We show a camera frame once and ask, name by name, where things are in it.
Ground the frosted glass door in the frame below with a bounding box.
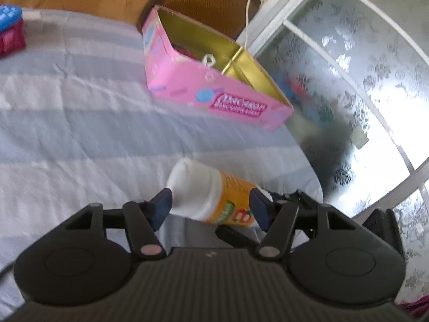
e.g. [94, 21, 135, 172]
[235, 0, 429, 309]

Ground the magenta gift box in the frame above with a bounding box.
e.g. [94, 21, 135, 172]
[0, 18, 27, 57]

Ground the dark red cloth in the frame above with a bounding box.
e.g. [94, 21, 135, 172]
[397, 293, 429, 321]

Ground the keychain with white ring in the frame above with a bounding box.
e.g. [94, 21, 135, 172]
[200, 53, 217, 82]

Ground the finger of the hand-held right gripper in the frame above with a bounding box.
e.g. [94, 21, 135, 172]
[215, 225, 262, 248]
[271, 191, 324, 208]

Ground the orange bottle with white cap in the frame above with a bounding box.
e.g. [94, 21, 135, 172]
[166, 158, 273, 229]

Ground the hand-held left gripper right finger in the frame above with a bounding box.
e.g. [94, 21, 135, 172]
[250, 188, 356, 260]

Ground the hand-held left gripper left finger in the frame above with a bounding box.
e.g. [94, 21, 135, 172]
[65, 188, 173, 260]

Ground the white charger cable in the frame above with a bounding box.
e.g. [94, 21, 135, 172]
[245, 0, 257, 49]

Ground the pink biscuit tin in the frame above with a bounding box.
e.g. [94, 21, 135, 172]
[141, 5, 294, 132]

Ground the blue polka dot bow headband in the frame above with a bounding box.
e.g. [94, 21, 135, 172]
[0, 4, 23, 34]

